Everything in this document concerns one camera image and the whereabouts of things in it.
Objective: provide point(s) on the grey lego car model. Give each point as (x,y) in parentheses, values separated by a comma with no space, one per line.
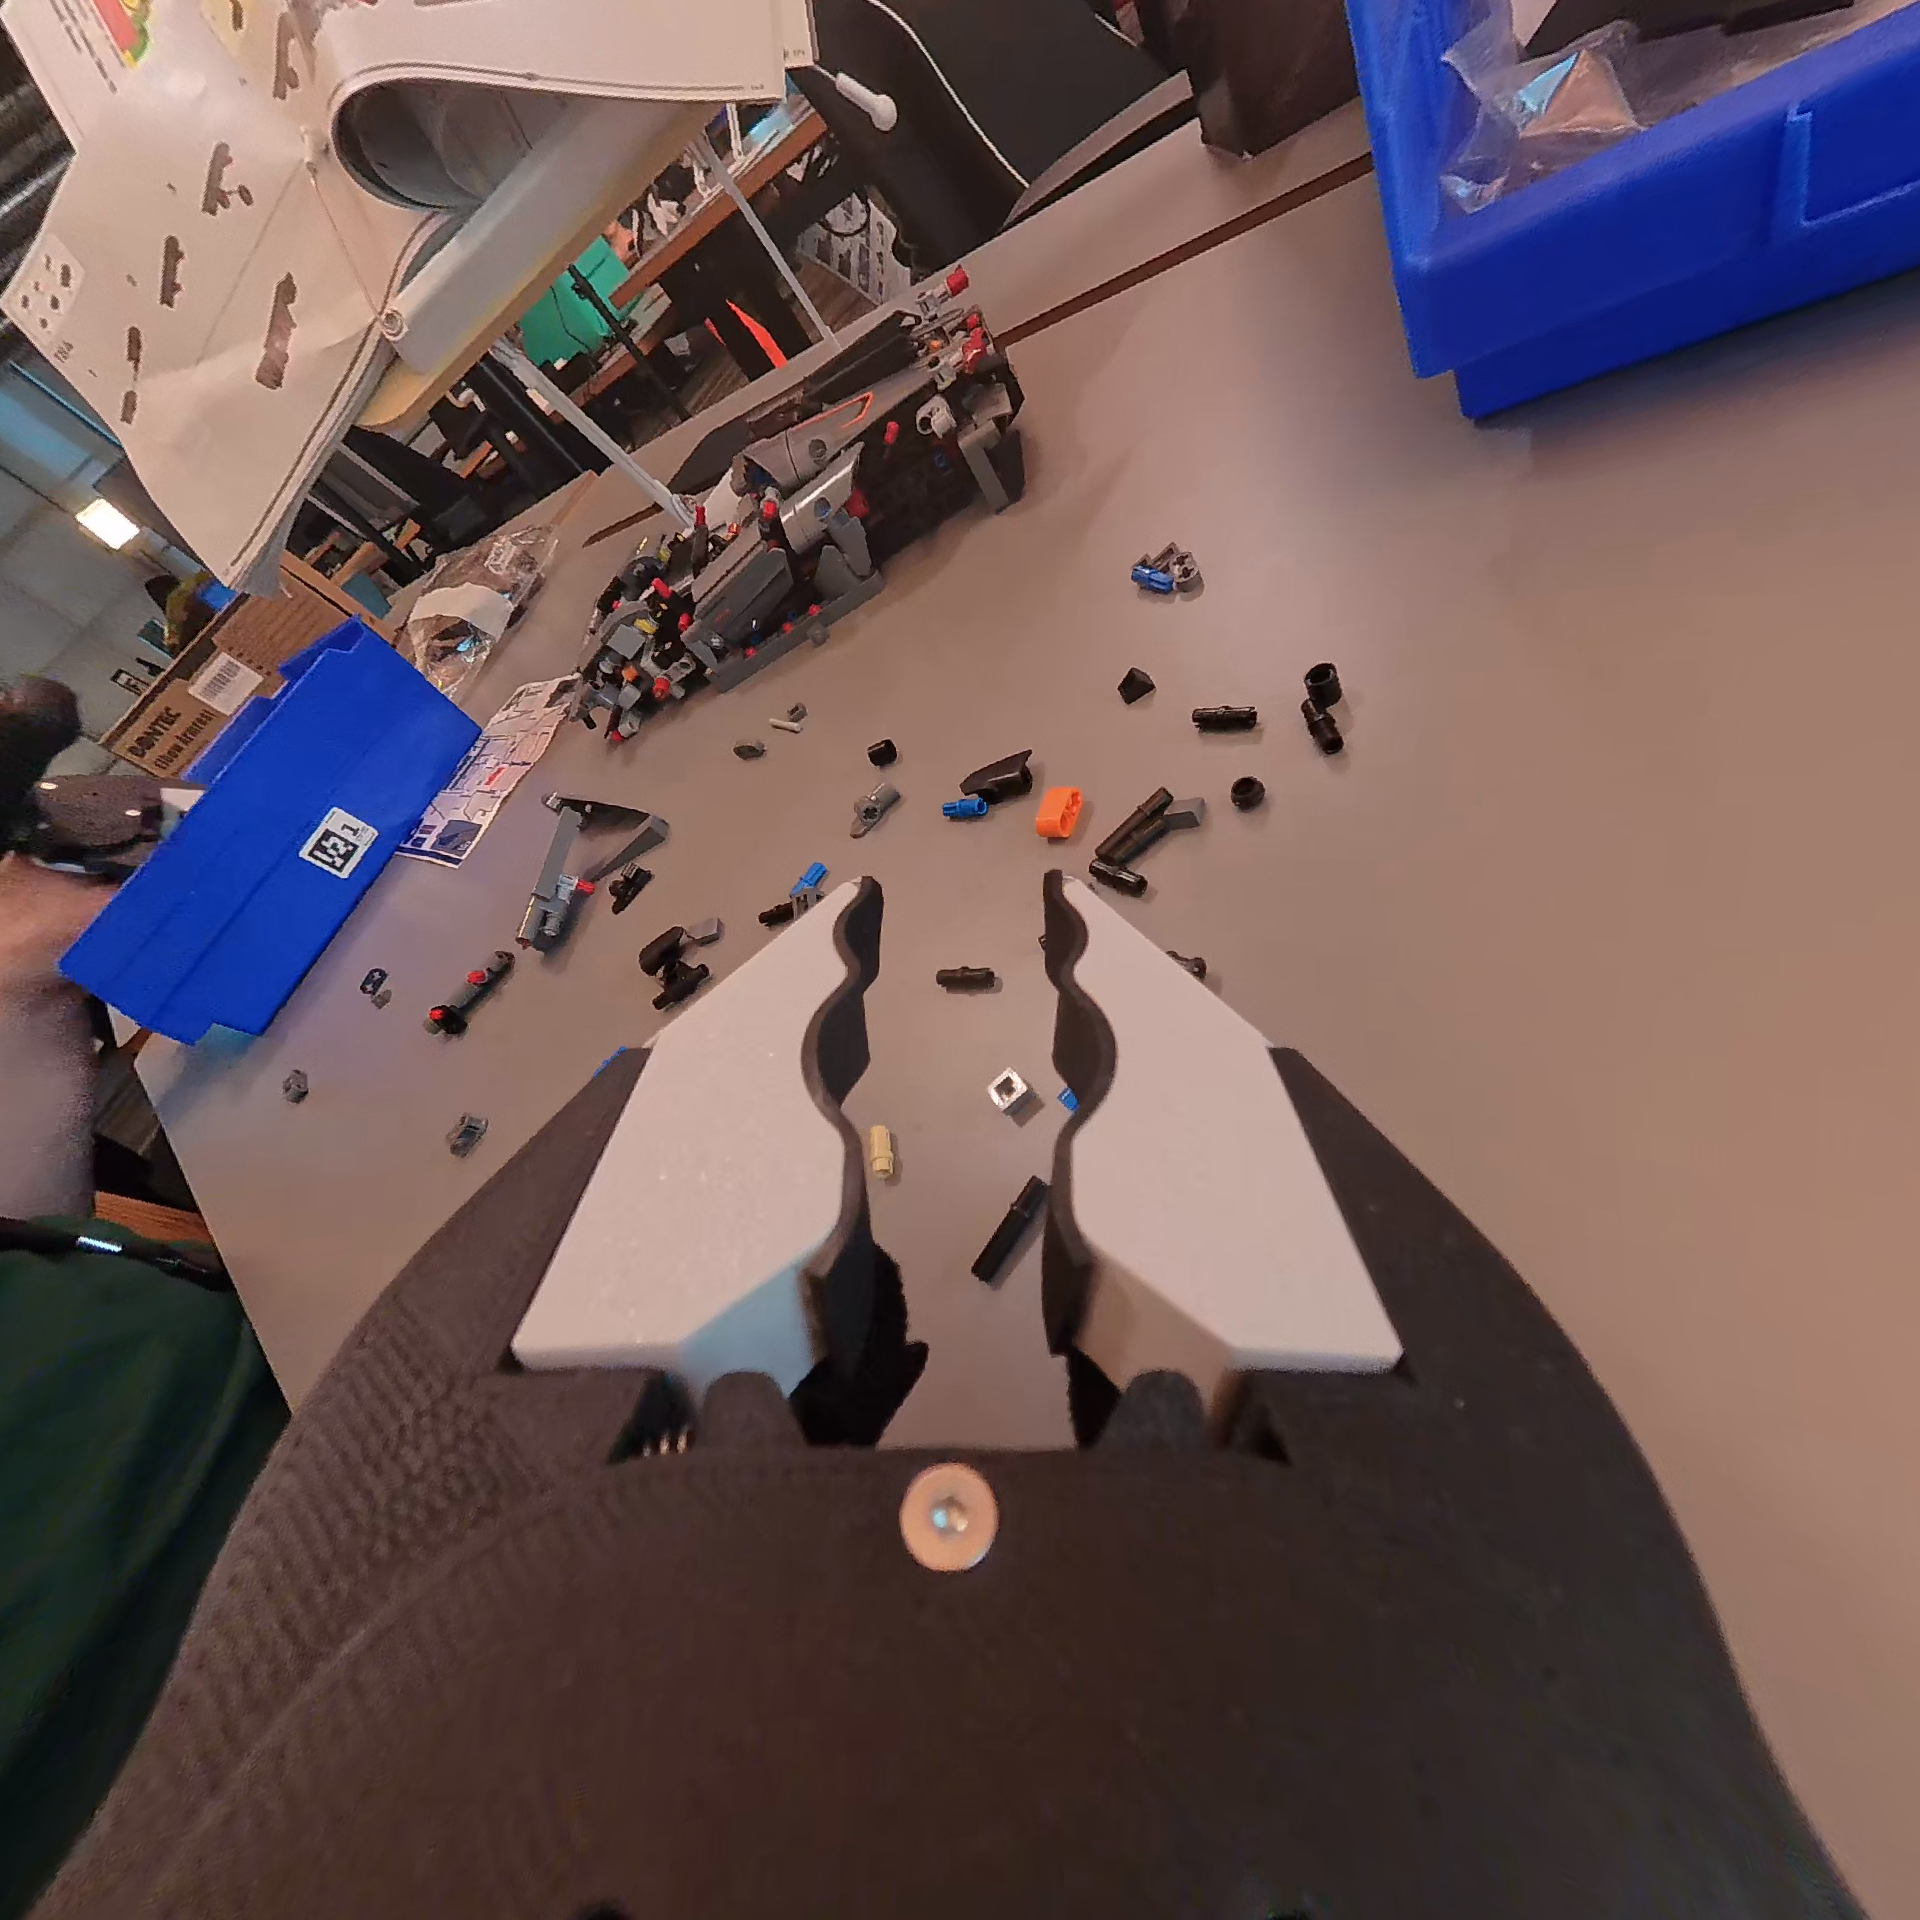
(810,495)

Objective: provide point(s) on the lego instruction booklet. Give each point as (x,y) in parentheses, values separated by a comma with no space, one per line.
(225,224)

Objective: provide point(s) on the scattered loose lego pieces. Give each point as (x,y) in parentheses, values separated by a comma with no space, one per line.
(1142,751)

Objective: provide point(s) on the clear bag of lego parts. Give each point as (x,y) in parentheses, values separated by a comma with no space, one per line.
(474,608)

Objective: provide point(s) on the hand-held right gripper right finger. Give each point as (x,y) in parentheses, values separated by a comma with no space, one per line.
(1231,1200)

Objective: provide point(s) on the blue plastic bin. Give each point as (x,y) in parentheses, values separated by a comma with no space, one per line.
(270,855)
(1621,271)

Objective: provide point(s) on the lego sticker sheet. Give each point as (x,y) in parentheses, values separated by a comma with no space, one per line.
(480,781)

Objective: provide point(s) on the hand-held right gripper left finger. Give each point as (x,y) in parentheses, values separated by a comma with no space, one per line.
(692,1200)

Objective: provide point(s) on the person's left forearm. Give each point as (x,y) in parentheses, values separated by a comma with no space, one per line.
(45,1021)

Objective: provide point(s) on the black lego set box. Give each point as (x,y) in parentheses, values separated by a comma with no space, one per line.
(1276,77)

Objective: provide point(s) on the black lego slope piece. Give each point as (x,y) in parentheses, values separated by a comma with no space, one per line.
(629,887)

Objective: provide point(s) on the orange plastic object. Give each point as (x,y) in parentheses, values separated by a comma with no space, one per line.
(757,338)

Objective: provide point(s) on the small grey square lego plate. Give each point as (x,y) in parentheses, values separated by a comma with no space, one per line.
(468,1137)

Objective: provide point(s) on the brown cardboard box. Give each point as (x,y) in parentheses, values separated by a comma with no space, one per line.
(196,690)

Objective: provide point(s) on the grey lego panel assembly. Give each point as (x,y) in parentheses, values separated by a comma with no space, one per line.
(548,901)

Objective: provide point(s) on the crumpled clear plastic bags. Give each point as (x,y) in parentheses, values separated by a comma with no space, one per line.
(1545,106)

